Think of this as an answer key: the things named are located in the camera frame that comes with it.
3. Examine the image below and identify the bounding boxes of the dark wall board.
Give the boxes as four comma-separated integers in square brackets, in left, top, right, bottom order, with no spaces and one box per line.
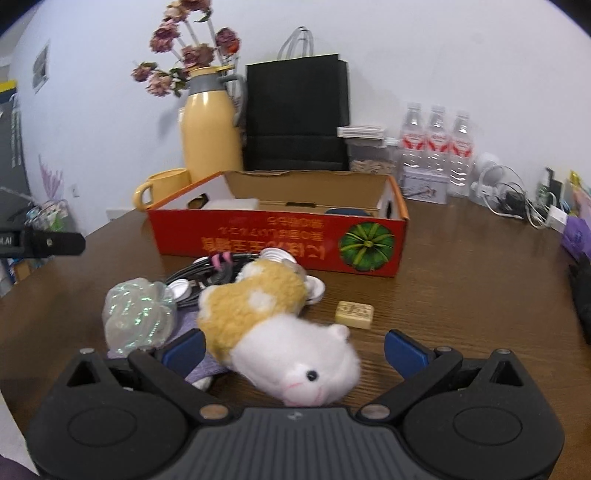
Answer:
[0,78,31,232]

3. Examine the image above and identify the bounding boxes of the small white fan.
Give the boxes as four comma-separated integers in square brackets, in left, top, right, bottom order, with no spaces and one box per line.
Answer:
[470,152,509,206]

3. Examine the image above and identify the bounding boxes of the black paper bag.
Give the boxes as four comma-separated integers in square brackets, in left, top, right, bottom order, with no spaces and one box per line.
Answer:
[242,27,351,172]

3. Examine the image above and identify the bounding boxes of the small cream block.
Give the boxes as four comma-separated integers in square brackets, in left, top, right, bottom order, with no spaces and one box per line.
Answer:
[335,301,375,329]

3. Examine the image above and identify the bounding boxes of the framed wall picture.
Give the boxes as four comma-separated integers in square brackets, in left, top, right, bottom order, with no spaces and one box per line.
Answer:
[31,41,51,95]

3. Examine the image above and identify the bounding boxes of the clear container of seeds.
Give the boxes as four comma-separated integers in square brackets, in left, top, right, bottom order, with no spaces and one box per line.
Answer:
[344,136,400,175]

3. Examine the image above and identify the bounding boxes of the white charger plug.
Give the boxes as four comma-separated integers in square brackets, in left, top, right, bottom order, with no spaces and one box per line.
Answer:
[545,206,571,234]

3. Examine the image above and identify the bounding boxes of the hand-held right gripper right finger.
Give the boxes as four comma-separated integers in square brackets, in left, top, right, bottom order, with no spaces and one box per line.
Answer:
[358,329,546,423]

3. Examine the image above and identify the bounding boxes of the white and tan plush toy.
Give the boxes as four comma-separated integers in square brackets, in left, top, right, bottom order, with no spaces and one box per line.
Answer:
[196,259,362,408]

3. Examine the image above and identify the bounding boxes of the purple wall decal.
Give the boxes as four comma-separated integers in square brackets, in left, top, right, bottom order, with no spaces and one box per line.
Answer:
[37,154,65,204]

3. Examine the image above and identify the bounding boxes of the dried pink flowers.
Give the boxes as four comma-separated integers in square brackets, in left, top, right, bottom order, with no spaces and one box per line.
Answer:
[130,0,243,99]

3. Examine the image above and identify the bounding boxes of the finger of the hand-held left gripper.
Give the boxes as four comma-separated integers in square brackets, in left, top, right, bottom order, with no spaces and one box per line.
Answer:
[25,229,86,258]

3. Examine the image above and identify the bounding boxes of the yellow mug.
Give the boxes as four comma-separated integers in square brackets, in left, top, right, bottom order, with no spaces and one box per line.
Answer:
[133,168,192,212]

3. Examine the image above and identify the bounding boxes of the iridescent plastic pouch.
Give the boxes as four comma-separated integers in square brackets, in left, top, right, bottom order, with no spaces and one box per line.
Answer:
[102,277,178,358]

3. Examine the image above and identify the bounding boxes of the flat white box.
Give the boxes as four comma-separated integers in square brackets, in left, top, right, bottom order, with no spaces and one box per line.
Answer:
[337,124,385,139]

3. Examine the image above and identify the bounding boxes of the purple cloth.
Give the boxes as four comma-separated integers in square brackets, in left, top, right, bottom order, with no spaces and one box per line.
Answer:
[108,311,232,391]

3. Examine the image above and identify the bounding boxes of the colourful snack packet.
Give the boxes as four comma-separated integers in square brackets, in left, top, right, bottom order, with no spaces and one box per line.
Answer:
[566,171,591,217]

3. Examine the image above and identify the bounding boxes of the wire storage trolley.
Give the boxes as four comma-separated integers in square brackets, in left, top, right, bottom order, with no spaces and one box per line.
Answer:
[0,198,77,296]

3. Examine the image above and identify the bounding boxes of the red cardboard box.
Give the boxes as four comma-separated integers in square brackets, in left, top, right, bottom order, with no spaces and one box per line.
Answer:
[147,170,411,278]

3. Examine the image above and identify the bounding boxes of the black cable bundle pink tie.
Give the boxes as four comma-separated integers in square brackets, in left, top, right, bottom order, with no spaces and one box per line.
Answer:
[164,251,250,305]

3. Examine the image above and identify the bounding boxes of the dark cloth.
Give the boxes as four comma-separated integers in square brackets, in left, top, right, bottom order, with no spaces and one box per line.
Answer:
[568,258,591,347]

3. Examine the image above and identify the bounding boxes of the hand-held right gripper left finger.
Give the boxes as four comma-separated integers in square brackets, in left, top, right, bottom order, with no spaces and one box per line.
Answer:
[46,329,232,423]

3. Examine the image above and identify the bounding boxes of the dark small bottle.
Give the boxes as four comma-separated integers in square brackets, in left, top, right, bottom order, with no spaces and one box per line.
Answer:
[538,167,566,217]

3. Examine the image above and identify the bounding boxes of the pale printed tin box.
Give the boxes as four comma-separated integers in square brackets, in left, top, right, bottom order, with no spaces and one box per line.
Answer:
[403,166,448,205]

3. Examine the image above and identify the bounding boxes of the yellow thermos jug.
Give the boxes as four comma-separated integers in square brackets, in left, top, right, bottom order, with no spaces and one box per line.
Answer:
[179,66,247,183]

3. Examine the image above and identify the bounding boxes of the purple packet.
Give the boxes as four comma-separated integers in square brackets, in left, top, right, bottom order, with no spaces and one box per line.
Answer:
[560,216,591,261]

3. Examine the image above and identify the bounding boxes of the tangle of charger cables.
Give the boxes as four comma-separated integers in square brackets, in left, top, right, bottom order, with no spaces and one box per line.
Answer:
[480,166,555,229]

